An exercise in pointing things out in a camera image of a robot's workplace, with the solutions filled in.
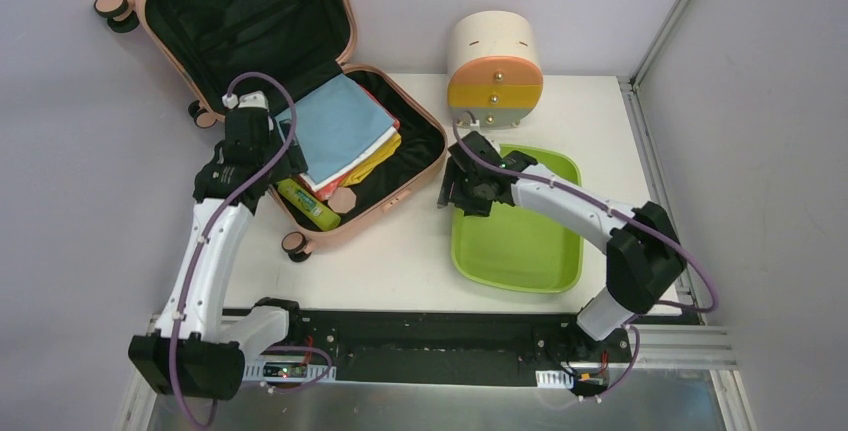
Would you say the white peace daisy shirt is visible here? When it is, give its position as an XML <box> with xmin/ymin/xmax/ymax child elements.
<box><xmin>303</xmin><ymin>127</ymin><xmax>399</xmax><ymax>190</ymax></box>

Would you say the green plastic tray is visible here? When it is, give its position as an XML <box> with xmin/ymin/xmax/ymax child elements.
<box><xmin>450</xmin><ymin>144</ymin><xmax>586</xmax><ymax>295</ymax></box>

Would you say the light blue cloth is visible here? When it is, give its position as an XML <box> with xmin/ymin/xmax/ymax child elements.
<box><xmin>295</xmin><ymin>74</ymin><xmax>395</xmax><ymax>182</ymax></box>

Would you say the red white tie-dye cloth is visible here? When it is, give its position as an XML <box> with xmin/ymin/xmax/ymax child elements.
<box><xmin>297</xmin><ymin>119</ymin><xmax>400</xmax><ymax>200</ymax></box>

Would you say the pink hard-shell suitcase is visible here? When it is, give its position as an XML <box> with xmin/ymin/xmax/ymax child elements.
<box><xmin>94</xmin><ymin>0</ymin><xmax>447</xmax><ymax>246</ymax></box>

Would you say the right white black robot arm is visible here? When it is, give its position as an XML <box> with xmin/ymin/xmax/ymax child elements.
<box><xmin>438</xmin><ymin>131</ymin><xmax>687</xmax><ymax>361</ymax></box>

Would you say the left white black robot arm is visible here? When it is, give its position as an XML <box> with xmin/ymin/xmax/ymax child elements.
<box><xmin>128</xmin><ymin>106</ymin><xmax>305</xmax><ymax>400</ymax></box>

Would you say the yellow green spray bottle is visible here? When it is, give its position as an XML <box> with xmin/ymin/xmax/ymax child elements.
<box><xmin>276</xmin><ymin>178</ymin><xmax>341</xmax><ymax>231</ymax></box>

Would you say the pink octagonal small box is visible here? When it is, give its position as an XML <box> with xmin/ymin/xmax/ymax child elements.
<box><xmin>327</xmin><ymin>187</ymin><xmax>357</xmax><ymax>215</ymax></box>

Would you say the folded yellow cloth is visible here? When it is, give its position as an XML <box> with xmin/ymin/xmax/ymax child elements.
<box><xmin>340</xmin><ymin>133</ymin><xmax>402</xmax><ymax>187</ymax></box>

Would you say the cream three-drawer round cabinet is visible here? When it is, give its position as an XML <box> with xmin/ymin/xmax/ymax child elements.
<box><xmin>446</xmin><ymin>10</ymin><xmax>544</xmax><ymax>129</ymax></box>

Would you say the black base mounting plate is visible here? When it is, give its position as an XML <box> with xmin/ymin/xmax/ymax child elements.
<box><xmin>283</xmin><ymin>310</ymin><xmax>632</xmax><ymax>387</ymax></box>

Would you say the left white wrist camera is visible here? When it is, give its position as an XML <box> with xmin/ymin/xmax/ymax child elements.
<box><xmin>222</xmin><ymin>91</ymin><xmax>269</xmax><ymax>111</ymax></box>

